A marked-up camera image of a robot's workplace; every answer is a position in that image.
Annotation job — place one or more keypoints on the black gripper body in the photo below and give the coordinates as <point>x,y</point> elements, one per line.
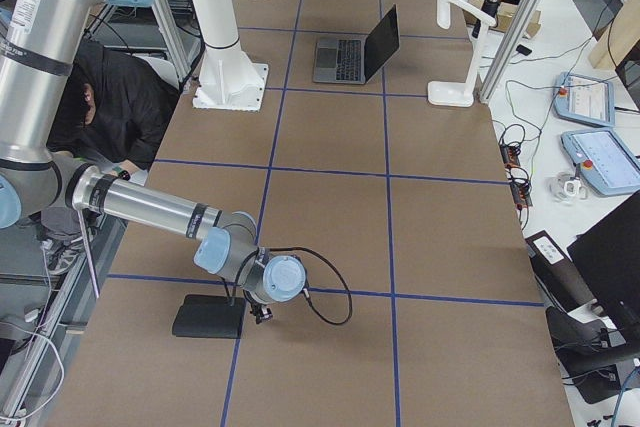
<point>261,313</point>

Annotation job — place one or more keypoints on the black mouse pad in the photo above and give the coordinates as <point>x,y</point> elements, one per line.
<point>204,316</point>

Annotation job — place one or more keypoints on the silver laptop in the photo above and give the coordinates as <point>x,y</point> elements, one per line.
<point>355,61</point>

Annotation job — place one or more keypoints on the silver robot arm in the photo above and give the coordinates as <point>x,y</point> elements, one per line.
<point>36,59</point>

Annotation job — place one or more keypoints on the person in black jacket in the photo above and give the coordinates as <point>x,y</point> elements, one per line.
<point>114,106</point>

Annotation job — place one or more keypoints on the upper teach pendant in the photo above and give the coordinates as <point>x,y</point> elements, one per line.
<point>585,100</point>

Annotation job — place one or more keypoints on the teach pendant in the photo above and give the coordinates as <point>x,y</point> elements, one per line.
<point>585,100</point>
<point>603,160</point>

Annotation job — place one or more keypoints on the orange black power strip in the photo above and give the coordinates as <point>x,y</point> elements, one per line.
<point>518,178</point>

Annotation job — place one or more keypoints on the lower teach pendant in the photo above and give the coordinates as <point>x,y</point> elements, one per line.
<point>603,160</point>

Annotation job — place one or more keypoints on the black monitor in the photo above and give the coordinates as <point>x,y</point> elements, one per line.
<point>607,258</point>

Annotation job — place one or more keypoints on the aluminium frame post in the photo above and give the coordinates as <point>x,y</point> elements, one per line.
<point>506,49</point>

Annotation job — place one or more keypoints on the white pillar mount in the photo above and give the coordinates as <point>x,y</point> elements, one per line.
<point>228,79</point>

